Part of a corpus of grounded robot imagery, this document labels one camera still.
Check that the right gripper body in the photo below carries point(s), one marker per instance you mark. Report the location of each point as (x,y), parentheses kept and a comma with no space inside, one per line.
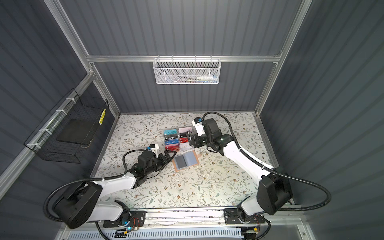
(203,140)

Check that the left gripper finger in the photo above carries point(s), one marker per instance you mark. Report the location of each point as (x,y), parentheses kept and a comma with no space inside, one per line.
(162,164)
(169,156)

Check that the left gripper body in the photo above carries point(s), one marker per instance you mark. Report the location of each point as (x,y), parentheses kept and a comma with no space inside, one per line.
(156,166)

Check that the black VIP card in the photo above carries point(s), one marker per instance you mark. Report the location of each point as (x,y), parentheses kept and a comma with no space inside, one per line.
(180,162)

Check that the clear acrylic card holder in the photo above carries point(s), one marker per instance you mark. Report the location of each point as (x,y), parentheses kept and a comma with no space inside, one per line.
(183,135)

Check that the pink leather card wallet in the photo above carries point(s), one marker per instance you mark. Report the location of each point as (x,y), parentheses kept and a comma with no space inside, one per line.
(191,159)

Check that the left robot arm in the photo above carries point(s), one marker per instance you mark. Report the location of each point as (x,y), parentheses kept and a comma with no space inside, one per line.
(83,201)

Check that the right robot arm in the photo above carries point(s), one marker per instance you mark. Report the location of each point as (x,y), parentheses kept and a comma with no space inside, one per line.
(273,191)

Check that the white VIP card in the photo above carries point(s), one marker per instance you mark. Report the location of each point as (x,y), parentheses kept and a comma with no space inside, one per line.
(185,147)

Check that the red VIP card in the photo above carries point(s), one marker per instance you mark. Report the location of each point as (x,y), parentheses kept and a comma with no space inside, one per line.
(183,139)

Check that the pink VIP card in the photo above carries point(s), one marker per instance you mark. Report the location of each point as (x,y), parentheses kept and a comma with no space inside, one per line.
(185,130)

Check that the blue VIP card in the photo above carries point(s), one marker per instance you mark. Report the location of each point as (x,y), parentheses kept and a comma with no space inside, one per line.
(172,142)

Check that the black VIP card left column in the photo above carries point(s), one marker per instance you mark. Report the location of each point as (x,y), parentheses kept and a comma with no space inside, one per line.
(170,137)

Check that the pens in white basket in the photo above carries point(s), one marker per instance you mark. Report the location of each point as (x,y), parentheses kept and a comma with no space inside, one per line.
(210,79)

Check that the yellow marker pen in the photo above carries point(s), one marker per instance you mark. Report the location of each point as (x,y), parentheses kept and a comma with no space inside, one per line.
(102,116)

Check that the black pad in basket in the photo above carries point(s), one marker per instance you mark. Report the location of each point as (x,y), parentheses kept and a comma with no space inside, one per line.
(77,132)

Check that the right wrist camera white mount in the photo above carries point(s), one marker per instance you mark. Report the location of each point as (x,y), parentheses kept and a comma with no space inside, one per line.
(197,124)

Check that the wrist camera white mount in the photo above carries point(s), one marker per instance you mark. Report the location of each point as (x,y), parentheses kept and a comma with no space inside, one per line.
(197,124)
(154,148)

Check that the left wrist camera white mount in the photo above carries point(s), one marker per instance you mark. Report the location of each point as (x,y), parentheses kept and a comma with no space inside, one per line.
(154,148)

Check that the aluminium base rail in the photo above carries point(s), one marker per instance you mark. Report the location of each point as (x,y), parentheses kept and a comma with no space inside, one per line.
(210,217)

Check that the white wire mesh basket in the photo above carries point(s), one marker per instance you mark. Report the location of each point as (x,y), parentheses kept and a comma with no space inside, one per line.
(166,71)

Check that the black wire basket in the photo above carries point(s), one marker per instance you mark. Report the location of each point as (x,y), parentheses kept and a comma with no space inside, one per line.
(43,142)

